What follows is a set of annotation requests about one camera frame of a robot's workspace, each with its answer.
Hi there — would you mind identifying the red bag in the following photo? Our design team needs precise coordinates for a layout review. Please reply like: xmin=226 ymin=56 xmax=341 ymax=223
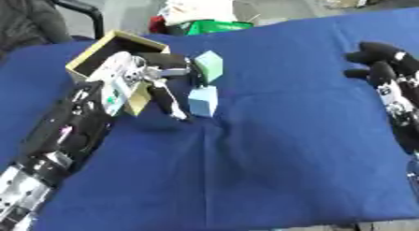
xmin=147 ymin=15 xmax=172 ymax=36

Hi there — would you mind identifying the black chair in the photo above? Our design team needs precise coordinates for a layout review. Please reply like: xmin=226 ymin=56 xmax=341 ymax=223
xmin=0 ymin=0 xmax=107 ymax=56

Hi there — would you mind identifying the white plastic bag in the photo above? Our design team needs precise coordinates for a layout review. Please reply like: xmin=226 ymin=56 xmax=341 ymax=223
xmin=160 ymin=0 xmax=241 ymax=26

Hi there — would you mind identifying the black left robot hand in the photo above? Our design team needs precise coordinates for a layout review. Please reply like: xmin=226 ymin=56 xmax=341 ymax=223
xmin=132 ymin=51 xmax=209 ymax=123

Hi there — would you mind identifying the tan cardboard box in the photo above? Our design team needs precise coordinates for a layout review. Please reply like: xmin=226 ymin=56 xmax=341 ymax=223
xmin=64 ymin=29 xmax=172 ymax=118

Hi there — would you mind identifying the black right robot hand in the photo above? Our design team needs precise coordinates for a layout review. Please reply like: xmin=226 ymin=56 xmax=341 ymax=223
xmin=341 ymin=40 xmax=419 ymax=155

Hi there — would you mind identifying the light blue block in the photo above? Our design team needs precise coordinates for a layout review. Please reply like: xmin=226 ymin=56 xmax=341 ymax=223
xmin=186 ymin=84 xmax=222 ymax=119

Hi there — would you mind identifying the green bag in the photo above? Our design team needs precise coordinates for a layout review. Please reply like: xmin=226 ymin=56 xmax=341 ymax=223
xmin=168 ymin=19 xmax=255 ymax=36

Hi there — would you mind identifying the green block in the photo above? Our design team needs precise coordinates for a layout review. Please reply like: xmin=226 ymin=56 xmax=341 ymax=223
xmin=191 ymin=50 xmax=226 ymax=85

